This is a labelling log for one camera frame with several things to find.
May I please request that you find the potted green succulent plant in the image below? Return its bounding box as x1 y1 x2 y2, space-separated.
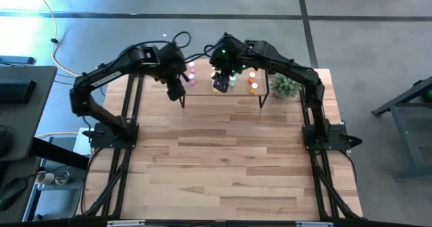
269 72 303 99

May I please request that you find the wooden shelf black metal frame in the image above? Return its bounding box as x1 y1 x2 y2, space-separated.
175 56 270 109

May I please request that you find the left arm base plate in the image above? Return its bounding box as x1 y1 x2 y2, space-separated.
82 120 140 150

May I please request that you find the silver metal bracket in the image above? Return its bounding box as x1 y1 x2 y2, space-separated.
296 221 334 227
107 220 146 227

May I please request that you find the black flat device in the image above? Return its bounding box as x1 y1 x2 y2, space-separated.
0 55 36 66

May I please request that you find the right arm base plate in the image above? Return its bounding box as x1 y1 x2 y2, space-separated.
301 121 364 153

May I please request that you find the black aluminium table frame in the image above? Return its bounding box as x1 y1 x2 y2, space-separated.
80 59 365 221

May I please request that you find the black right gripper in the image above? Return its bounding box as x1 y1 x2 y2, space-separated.
209 33 251 94

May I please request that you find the black diagonal desk beam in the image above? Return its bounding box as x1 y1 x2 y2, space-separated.
29 137 90 171

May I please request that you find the black box device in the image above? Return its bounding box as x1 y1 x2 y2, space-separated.
0 79 37 105

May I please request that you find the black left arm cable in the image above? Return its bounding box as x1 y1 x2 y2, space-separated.
116 30 192 57

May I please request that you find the shiny metal cup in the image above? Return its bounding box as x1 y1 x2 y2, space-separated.
55 170 71 186

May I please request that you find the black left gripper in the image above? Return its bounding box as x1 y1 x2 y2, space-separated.
157 43 190 102

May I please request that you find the paper cup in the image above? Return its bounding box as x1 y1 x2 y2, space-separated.
36 171 55 186

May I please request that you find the grey metal stand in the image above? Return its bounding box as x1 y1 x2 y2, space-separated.
372 76 432 180

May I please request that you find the black desk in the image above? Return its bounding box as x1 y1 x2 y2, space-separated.
0 66 58 162

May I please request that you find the yellow power cable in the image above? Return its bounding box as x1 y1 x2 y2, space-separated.
29 0 104 78
34 131 79 138

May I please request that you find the white box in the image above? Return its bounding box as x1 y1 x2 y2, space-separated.
72 127 96 157

